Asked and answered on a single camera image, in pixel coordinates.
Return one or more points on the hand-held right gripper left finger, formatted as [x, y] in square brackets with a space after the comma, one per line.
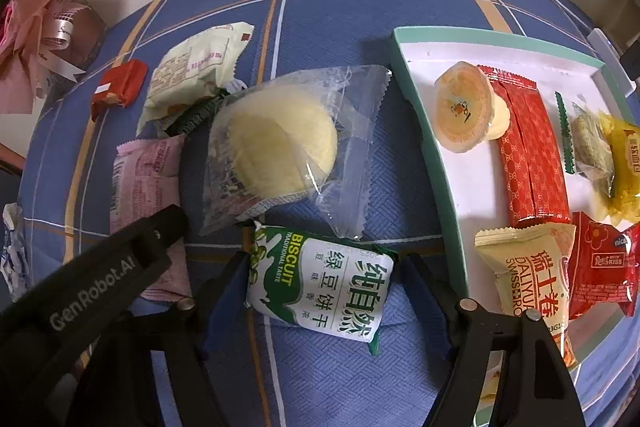
[220, 307]

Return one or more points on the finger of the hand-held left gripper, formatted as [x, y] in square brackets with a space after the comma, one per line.
[167, 227]

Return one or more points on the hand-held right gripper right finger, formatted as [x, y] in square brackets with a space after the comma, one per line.
[430, 302]

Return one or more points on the pink snack packet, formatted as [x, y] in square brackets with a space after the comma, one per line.
[140, 177]

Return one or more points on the green white biscuit packet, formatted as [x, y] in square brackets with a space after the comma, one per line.
[320, 282]

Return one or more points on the cream swiss roll packet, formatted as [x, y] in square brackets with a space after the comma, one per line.
[530, 277]

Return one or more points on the teal cardboard box tray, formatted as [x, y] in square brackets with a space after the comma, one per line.
[470, 177]

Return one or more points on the clear packet with pale cake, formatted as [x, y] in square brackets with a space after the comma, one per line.
[280, 142]

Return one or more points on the small dark red candy packet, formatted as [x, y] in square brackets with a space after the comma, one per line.
[122, 84]

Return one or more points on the cream white snack packet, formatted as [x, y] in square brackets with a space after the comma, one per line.
[190, 62]

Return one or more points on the red flower print snack packet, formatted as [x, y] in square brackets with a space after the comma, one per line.
[600, 267]

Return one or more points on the long red patterned packet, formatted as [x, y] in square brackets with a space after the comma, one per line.
[530, 157]

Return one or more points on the orange jelly cup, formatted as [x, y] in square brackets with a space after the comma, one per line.
[462, 107]

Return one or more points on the green-edged clear cake packet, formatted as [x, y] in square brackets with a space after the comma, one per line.
[592, 147]

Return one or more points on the yellow clear cake packet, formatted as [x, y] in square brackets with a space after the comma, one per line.
[627, 157]

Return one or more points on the blue white tissue packet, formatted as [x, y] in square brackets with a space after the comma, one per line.
[12, 247]

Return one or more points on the brown jar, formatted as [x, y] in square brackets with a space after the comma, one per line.
[87, 37]

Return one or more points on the pink flower bouquet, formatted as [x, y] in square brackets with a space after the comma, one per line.
[30, 32]

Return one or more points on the blue plaid tablecloth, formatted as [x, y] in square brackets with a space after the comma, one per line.
[325, 17]

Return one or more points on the white power strip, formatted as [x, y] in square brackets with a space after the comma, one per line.
[602, 44]

